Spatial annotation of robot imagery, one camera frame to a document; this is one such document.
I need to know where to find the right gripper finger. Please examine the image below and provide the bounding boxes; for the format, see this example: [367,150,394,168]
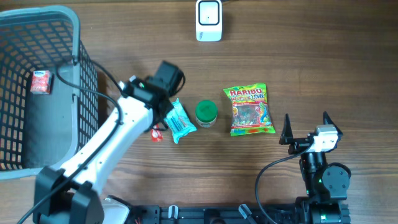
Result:
[279,113,294,144]
[323,111,343,137]

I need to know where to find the teal wet wipes pack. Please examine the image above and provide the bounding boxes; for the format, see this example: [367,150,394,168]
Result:
[164,98,197,144]

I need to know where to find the Haribo gummy candy bag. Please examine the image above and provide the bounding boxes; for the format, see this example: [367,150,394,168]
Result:
[223,83,275,136]

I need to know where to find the red coffee stick sachet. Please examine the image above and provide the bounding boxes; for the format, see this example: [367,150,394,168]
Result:
[150,124,164,142]

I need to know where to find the green lid jar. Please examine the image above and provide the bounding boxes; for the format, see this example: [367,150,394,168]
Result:
[195,100,218,128]

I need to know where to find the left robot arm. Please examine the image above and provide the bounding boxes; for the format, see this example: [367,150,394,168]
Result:
[20,61,185,223]

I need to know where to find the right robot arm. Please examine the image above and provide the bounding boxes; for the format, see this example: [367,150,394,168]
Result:
[279,112,351,224]

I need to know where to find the white barcode scanner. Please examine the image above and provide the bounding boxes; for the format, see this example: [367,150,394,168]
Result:
[195,0,223,42]

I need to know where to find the red tissue pack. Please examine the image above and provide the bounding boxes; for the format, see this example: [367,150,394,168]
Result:
[30,70,52,95]

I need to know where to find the grey plastic shopping basket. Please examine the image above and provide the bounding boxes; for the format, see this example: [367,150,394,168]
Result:
[1,6,99,180]

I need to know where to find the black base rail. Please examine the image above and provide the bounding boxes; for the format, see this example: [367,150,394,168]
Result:
[124,203,351,224]

